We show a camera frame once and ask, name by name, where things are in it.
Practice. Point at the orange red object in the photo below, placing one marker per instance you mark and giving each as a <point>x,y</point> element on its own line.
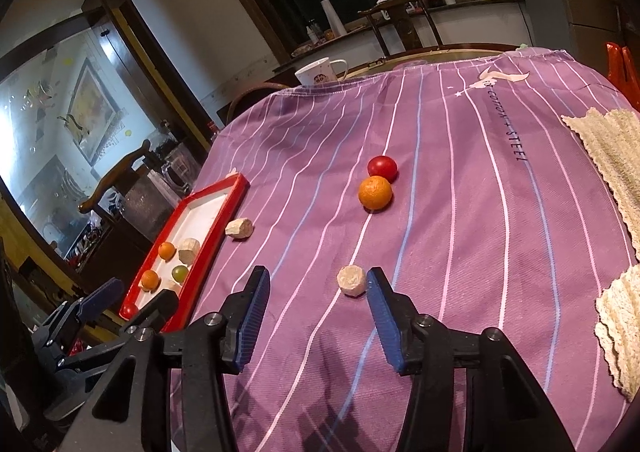
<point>622,73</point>

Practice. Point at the green grape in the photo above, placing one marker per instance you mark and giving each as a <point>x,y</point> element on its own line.
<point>179,273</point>

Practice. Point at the round beige chunk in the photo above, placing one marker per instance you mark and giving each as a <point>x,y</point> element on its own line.
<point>351,280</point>

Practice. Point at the red rimmed white tray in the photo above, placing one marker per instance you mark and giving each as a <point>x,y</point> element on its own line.
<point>203,216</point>

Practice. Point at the cream knitted cloth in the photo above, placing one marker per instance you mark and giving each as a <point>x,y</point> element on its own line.
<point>611,140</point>

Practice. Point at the white paper roll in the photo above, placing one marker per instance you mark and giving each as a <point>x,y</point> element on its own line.
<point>335,22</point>

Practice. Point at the wall picture frame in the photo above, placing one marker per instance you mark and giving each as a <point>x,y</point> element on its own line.
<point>92,117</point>

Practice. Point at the white mug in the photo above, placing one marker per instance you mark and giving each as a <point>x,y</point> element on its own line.
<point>322,71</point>

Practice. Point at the wooden chair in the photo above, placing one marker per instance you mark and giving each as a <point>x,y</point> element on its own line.
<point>133,198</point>

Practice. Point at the orange mandarin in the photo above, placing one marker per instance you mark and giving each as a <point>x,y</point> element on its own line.
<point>166,251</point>
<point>149,281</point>
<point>375,193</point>

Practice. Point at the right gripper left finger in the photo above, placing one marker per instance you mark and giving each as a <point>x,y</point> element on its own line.
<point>128,408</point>

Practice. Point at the red tomato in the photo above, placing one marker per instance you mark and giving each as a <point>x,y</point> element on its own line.
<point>128,311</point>
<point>383,166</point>

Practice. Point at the red capped bottle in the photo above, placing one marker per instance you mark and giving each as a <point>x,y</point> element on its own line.
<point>214,130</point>

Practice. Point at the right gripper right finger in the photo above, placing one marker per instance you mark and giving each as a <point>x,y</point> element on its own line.
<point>506,409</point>

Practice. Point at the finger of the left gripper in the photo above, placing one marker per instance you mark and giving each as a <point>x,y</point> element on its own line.
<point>75,375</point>
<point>59,331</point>

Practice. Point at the purple striped tablecloth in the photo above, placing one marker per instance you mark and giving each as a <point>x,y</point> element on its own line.
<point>495,221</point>

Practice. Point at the large beige layered block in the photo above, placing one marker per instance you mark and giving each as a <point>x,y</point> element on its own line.
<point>239,228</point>

